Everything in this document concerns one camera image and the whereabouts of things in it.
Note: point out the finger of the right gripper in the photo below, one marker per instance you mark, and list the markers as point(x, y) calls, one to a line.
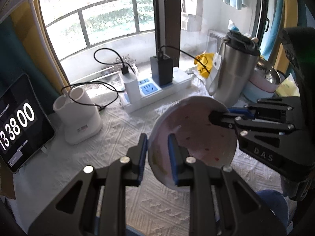
point(242, 112)
point(223, 119)

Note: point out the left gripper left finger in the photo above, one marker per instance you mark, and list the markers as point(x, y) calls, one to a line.
point(93, 203)

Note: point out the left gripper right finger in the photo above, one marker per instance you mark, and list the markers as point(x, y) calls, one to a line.
point(221, 202)

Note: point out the white bowl pink inside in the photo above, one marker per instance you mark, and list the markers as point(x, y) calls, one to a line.
point(188, 120)

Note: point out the large dark blue bowl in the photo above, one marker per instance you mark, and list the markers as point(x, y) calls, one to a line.
point(277, 203)

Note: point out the light blue bowl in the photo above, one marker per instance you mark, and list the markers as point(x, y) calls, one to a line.
point(253, 93)

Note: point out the pink steel-lined bowl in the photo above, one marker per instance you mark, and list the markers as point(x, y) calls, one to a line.
point(265, 77)

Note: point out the yellow tissue pack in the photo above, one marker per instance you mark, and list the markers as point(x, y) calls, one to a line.
point(288, 88)

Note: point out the stainless steel tumbler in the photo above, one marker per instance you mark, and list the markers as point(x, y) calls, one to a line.
point(232, 66)

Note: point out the white desk lamp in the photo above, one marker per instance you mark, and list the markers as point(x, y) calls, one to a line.
point(79, 115)

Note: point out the white charger plug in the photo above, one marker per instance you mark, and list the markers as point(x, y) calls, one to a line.
point(130, 81)

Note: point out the white power strip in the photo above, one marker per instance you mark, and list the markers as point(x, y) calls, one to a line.
point(150, 92)

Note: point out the black power adapter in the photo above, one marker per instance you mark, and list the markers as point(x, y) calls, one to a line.
point(162, 69)

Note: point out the tablet showing clock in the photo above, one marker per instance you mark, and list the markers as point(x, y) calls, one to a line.
point(25, 128)

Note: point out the cardboard box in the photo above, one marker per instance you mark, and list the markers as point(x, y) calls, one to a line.
point(7, 184)

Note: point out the teal curtain left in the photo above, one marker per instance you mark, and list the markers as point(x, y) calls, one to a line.
point(15, 61)

